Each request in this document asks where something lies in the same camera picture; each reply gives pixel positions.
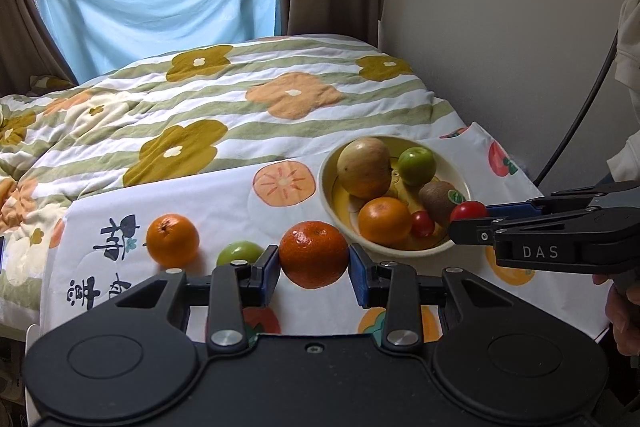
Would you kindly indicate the brown kiwi with sticker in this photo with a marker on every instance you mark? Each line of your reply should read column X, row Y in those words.
column 439, row 198

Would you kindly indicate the right hand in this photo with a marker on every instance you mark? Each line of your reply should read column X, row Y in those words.
column 622, row 310

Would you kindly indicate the small red cherry tomato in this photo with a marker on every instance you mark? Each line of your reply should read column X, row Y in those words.
column 422, row 225

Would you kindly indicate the white hanging garment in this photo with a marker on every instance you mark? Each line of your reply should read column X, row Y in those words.
column 624, row 166

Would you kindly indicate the small orange tangerine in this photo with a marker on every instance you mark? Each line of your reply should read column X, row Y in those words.
column 313, row 254

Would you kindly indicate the black curved stand pole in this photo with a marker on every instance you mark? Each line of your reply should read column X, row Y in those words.
column 582, row 112

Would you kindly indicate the brown left curtain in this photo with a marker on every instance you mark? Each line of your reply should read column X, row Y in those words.
column 27, row 49

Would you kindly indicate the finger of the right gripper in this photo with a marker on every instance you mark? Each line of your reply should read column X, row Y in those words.
column 480, row 231
column 545, row 201

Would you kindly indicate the black smartphone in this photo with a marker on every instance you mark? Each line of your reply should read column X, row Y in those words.
column 1, row 250

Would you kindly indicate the large yellowish red apple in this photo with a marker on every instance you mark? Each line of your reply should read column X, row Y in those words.
column 363, row 168

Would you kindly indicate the round green orange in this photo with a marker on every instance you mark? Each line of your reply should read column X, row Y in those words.
column 242, row 250

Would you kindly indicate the white fruit print cloth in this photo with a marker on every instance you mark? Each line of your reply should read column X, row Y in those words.
column 113, row 241

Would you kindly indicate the yellow cream ceramic bowl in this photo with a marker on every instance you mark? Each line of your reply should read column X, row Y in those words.
column 393, row 196

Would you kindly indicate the small green apple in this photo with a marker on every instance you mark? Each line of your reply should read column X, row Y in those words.
column 416, row 166

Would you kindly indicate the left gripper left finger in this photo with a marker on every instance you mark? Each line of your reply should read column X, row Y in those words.
column 227, row 292

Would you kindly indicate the floral striped quilt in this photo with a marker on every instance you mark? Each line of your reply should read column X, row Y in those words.
column 203, row 110

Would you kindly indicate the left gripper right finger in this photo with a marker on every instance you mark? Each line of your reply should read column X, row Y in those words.
column 402, row 293

